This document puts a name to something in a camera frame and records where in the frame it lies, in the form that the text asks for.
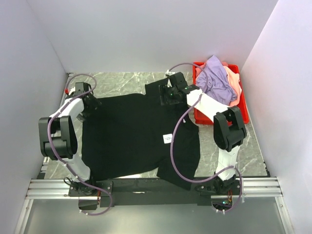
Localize red plastic bin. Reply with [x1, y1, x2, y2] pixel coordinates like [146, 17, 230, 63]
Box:
[192, 62, 249, 125]

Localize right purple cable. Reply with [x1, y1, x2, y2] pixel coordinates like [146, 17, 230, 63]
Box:
[168, 62, 244, 213]

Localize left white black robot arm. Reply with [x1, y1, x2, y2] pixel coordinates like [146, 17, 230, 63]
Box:
[39, 82, 101, 196]

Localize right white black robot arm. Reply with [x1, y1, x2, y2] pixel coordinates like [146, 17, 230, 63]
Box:
[159, 71, 247, 195]

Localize purple t shirt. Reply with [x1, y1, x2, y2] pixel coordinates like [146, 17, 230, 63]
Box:
[195, 55, 240, 107]

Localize purple cable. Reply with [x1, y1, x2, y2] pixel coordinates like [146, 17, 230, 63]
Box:
[47, 74, 113, 216]
[168, 62, 244, 213]

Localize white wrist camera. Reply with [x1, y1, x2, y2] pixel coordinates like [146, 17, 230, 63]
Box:
[164, 70, 175, 78]
[64, 87, 75, 96]

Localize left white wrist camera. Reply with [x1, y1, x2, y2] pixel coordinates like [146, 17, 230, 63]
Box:
[64, 87, 75, 96]

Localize pink t shirt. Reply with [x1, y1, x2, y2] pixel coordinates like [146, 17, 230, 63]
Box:
[222, 62, 242, 99]

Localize black t shirt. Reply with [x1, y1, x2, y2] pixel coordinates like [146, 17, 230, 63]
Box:
[82, 79, 200, 190]

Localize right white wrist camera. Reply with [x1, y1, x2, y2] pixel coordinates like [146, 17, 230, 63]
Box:
[164, 70, 175, 78]

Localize aluminium frame rail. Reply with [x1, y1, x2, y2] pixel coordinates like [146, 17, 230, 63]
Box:
[25, 177, 282, 199]

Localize black base beam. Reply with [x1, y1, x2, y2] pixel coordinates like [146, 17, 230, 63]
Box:
[68, 178, 240, 209]

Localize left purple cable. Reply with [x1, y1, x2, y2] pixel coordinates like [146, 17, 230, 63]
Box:
[47, 74, 113, 216]

